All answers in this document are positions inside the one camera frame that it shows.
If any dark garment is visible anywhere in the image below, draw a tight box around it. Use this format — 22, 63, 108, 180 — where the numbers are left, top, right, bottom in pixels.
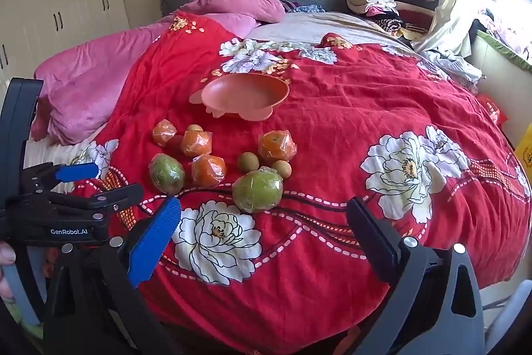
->
467, 8, 495, 58

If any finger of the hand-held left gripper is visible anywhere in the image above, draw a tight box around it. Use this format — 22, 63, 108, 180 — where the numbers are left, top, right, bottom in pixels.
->
24, 162, 100, 194
47, 183, 145, 221

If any plastic-wrapped orange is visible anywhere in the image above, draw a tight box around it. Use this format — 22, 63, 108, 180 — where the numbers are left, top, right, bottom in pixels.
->
152, 119, 177, 147
181, 129, 213, 157
192, 154, 228, 189
258, 131, 297, 162

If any dark patterned pillow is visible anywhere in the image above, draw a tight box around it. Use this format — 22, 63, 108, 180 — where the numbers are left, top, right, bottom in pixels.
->
283, 0, 326, 14

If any yellow bag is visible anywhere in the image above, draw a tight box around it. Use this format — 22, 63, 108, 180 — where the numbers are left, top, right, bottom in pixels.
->
514, 128, 532, 168

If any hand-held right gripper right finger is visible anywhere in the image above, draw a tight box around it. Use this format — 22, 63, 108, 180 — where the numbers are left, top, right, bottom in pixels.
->
346, 196, 487, 355

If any person's left forearm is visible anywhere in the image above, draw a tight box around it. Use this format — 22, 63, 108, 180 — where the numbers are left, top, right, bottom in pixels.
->
0, 297, 42, 339

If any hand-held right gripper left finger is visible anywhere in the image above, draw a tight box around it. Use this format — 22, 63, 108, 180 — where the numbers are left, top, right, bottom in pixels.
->
44, 195, 184, 355

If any pile of folded clothes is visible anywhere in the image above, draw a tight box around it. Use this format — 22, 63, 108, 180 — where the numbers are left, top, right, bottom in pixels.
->
345, 0, 441, 42

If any beige blanket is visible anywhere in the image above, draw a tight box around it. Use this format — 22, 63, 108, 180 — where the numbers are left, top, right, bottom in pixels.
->
243, 11, 420, 52

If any pink plastic bowl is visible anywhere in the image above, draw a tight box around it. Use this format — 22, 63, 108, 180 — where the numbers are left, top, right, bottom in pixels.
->
189, 73, 291, 120

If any plastic-wrapped green apple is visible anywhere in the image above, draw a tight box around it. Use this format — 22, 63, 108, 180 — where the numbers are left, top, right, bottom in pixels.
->
149, 154, 186, 195
232, 169, 284, 214

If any pink fleece blanket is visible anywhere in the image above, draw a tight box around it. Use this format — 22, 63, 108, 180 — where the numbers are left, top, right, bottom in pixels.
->
31, 0, 287, 145

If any cream wardrobe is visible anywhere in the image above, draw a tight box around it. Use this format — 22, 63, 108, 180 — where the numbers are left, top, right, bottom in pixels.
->
0, 0, 129, 89

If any green trimmed window seat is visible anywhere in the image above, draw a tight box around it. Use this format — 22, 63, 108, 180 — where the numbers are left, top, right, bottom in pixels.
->
474, 28, 532, 131

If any person's left hand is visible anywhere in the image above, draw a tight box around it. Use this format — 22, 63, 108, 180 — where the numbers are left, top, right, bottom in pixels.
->
0, 242, 16, 303

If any red bag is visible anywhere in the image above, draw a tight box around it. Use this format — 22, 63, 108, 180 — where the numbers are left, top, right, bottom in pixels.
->
477, 94, 504, 125

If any white crumpled garment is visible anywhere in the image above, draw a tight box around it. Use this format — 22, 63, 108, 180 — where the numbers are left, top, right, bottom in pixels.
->
418, 47, 483, 85

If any red floral blanket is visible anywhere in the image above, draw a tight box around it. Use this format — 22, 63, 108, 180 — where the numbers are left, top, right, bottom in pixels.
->
70, 11, 532, 345

